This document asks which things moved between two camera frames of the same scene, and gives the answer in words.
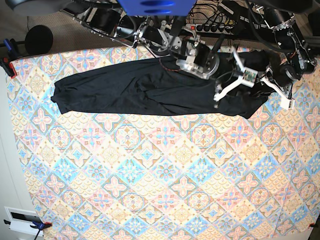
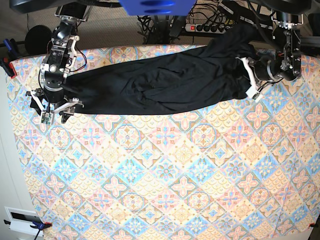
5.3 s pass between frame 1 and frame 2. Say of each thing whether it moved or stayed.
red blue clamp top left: stayed
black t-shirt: moved
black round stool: stayed
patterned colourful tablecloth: stayed
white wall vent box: stayed
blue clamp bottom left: stayed
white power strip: stayed
